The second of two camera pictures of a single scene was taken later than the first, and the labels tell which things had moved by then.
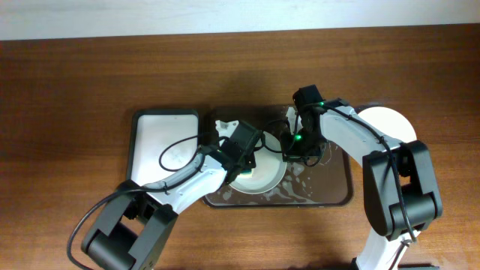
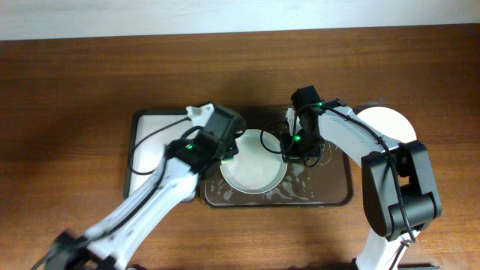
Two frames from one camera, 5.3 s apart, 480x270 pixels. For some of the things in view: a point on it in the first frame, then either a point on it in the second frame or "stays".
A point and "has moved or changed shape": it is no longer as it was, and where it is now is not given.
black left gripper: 245,165 → 230,151
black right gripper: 300,154 stays
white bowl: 270,169 stays
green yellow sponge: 246,172 has moved or changed shape
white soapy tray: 164,144 stays
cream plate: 388,122 stays
